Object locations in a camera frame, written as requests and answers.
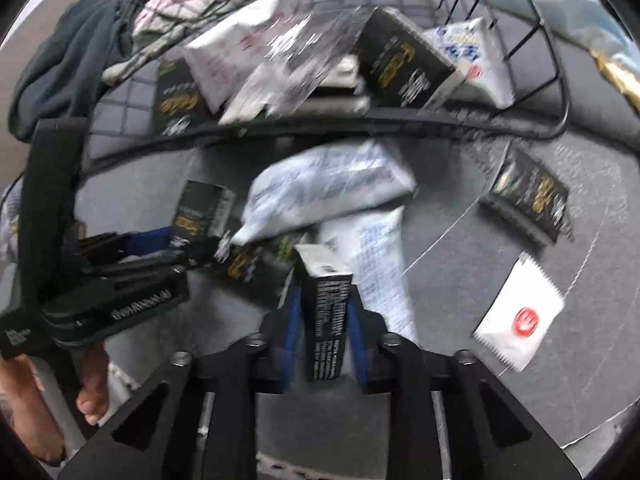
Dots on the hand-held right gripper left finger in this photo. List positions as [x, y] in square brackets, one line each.
[292, 340]

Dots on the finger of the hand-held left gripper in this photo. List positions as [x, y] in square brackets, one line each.
[150, 241]
[200, 255]

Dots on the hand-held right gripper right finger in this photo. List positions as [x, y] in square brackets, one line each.
[357, 340]

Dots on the black pocket tissue packet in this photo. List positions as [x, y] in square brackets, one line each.
[325, 310]

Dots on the white soft tissue pack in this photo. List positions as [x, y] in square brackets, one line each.
[380, 270]
[325, 185]
[235, 55]
[470, 60]

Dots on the pile of black packets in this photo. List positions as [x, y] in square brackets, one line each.
[400, 60]

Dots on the grey cloth-covered desktop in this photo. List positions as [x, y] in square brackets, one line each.
[450, 240]

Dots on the person's left hand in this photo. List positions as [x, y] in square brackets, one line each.
[92, 385]

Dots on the small white sachet red logo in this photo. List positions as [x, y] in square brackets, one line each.
[520, 320]

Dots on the grey garment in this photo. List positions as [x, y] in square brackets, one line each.
[125, 70]

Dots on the dark teal fleece blanket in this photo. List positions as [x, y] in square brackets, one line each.
[65, 60]

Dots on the clear plastic wrapper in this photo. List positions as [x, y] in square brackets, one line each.
[310, 45]

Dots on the blue and yellow satin blanket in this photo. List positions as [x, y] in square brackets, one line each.
[550, 0]

